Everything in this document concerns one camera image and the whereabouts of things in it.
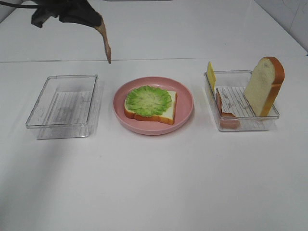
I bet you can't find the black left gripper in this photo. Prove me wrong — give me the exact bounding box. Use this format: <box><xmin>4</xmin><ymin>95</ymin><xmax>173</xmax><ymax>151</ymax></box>
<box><xmin>31</xmin><ymin>0</ymin><xmax>102</xmax><ymax>28</ymax></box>

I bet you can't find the bacon strip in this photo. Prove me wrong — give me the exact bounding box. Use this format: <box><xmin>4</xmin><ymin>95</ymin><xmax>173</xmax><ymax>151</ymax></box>
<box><xmin>216</xmin><ymin>89</ymin><xmax>240</xmax><ymax>129</ymax></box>
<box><xmin>95</xmin><ymin>18</ymin><xmax>111</xmax><ymax>64</ymax></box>

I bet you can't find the green lettuce leaf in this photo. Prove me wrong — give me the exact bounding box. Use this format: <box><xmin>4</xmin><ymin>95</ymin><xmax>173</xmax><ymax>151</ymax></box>
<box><xmin>126</xmin><ymin>85</ymin><xmax>172</xmax><ymax>117</ymax></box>

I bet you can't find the toast bread slice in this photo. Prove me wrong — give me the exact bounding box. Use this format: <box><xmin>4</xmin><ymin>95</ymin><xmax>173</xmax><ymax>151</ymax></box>
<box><xmin>244</xmin><ymin>56</ymin><xmax>285</xmax><ymax>117</ymax></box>
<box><xmin>124</xmin><ymin>91</ymin><xmax>177</xmax><ymax>125</ymax></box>

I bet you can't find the clear left plastic tray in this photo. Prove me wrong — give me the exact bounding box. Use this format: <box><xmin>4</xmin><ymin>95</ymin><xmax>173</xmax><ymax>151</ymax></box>
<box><xmin>26</xmin><ymin>75</ymin><xmax>102</xmax><ymax>140</ymax></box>

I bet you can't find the clear plastic tray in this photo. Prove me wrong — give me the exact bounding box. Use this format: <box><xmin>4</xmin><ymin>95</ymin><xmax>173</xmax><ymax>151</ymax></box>
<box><xmin>26</xmin><ymin>75</ymin><xmax>102</xmax><ymax>140</ymax></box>
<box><xmin>204</xmin><ymin>70</ymin><xmax>280</xmax><ymax>131</ymax></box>

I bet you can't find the pink round plate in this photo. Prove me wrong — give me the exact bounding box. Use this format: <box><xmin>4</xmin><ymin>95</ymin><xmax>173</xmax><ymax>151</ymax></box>
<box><xmin>113</xmin><ymin>77</ymin><xmax>194</xmax><ymax>135</ymax></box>

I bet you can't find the yellow cheese slice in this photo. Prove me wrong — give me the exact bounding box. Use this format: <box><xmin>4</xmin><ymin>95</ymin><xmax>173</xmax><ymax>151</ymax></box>
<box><xmin>206</xmin><ymin>62</ymin><xmax>216</xmax><ymax>91</ymax></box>

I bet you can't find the clear right plastic tray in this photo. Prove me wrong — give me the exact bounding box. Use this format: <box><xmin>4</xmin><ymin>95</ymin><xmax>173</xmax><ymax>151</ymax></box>
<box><xmin>204</xmin><ymin>70</ymin><xmax>280</xmax><ymax>131</ymax></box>

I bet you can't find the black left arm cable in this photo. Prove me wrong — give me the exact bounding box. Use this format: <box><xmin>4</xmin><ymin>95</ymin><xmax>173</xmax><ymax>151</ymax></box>
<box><xmin>0</xmin><ymin>0</ymin><xmax>40</xmax><ymax>10</ymax></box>

